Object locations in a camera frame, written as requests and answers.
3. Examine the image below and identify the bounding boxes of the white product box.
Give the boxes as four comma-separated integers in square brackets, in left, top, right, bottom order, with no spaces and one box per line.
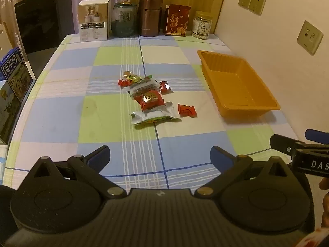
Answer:
[78,0,112,42]

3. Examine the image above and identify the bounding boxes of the blue milk carton case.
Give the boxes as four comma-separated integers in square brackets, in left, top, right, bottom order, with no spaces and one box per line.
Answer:
[0,47,35,144]

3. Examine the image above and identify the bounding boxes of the green glass jar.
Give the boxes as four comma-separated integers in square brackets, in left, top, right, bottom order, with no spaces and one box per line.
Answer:
[111,1,138,38]

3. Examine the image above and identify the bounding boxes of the orange plastic tray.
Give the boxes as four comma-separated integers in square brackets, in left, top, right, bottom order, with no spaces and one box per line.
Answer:
[197,50,281,117]

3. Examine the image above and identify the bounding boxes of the red printed box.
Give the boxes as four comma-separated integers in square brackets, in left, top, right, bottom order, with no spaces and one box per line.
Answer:
[164,4,191,36]

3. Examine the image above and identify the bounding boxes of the white green snack packet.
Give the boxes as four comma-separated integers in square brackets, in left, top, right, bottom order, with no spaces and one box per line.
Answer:
[130,101,180,125]

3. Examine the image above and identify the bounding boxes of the large red snack packet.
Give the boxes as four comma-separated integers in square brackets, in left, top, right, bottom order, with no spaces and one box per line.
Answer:
[134,90,165,112]

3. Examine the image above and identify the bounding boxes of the beige data wall socket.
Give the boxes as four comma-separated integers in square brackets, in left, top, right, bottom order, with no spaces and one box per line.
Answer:
[297,21,324,56]

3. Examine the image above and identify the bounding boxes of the black flat monitor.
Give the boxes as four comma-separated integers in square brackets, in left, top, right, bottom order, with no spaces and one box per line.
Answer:
[14,0,75,80]

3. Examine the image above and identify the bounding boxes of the person's right forearm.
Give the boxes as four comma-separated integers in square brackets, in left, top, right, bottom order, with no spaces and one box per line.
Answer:
[295,228,329,247]

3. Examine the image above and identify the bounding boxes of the person's right hand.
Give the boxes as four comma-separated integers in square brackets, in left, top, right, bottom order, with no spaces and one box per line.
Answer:
[318,178,329,228]

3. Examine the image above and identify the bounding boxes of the brown metal canister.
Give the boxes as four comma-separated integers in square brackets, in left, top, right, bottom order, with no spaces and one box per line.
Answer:
[138,0,163,37]

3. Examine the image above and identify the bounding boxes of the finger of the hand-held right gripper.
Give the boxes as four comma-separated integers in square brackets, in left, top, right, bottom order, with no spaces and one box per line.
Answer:
[269,134,304,158]
[305,129,329,145]

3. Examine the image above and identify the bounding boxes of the checked tablecloth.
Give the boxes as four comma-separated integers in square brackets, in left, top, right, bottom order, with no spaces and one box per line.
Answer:
[0,32,300,193]

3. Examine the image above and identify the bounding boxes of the clear plastic jar yellow lid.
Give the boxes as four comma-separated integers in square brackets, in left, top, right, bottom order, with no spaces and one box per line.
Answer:
[191,11,214,40]

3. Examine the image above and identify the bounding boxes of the gold green candy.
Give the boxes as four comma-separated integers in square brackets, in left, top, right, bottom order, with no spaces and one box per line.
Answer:
[123,71,144,82]

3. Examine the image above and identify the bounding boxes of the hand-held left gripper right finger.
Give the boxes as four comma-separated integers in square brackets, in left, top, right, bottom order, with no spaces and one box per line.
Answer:
[194,145,300,199]

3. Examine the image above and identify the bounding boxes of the striped white snack bar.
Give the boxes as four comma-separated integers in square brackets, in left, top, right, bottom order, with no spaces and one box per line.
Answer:
[126,78,158,99]

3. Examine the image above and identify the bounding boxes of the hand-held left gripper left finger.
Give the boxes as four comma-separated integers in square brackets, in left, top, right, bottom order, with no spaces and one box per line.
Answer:
[24,145,127,199]

